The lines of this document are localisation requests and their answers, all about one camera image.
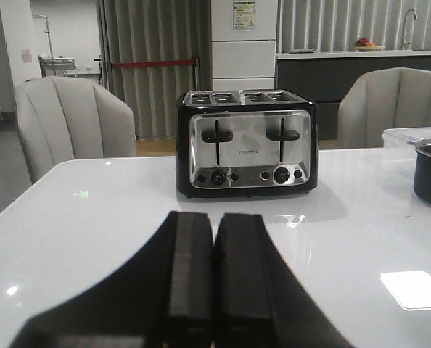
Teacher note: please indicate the metal kitchen faucet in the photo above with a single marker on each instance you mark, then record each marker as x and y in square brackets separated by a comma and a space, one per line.
[409, 19]

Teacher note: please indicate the pink paper sign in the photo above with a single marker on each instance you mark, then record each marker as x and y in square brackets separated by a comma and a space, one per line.
[26, 56]

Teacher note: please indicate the red barrier tape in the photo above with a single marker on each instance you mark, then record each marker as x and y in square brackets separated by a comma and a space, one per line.
[132, 65]

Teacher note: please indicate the left beige armchair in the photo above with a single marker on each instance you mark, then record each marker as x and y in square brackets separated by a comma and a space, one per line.
[61, 119]

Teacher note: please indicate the dark kitchen counter cabinet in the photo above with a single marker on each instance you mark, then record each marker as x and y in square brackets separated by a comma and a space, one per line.
[325, 78]

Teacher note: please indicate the right beige armchair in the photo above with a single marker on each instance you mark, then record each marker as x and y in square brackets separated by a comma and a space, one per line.
[398, 97]

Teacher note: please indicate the clear plastic storage container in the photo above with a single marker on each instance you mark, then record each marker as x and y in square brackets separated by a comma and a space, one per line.
[401, 137]

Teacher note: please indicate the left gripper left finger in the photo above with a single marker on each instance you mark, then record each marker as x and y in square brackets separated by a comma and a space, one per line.
[160, 297]

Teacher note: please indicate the fruit plate on counter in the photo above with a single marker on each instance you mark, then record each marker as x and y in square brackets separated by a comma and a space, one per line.
[365, 45]

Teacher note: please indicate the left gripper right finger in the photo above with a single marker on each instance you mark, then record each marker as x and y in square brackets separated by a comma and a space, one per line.
[258, 300]

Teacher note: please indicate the white refrigerator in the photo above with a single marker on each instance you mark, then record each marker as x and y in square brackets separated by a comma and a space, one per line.
[244, 40]

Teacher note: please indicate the black chrome four-slot toaster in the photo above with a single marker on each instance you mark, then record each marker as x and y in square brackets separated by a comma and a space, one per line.
[246, 143]

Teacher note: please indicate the metal trolley in background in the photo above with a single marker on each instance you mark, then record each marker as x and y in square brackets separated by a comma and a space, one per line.
[50, 63]

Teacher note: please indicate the beige armchair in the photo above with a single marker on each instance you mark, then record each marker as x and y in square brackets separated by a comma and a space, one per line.
[398, 97]
[61, 119]

